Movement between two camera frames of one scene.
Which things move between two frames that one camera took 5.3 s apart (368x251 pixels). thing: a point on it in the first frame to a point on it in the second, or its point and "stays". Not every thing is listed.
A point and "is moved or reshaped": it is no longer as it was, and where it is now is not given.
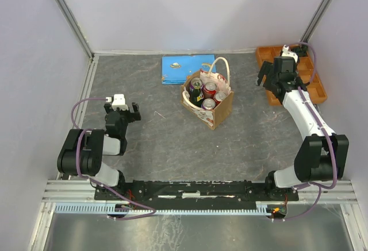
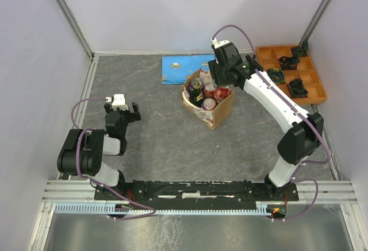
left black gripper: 133,116 stays
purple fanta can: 208,104 stays
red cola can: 219,96 is moved or reshaped
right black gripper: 267,68 to 215,67
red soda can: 209,90 stays
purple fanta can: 196,83 stays
